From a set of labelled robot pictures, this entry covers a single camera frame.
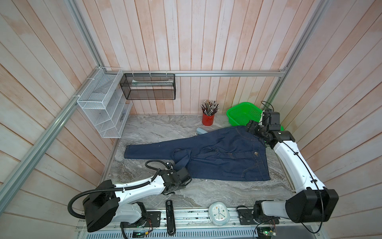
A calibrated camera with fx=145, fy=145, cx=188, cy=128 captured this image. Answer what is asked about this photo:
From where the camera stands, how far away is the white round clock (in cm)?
72

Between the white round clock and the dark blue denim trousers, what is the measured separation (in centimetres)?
14

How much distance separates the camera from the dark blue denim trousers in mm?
891
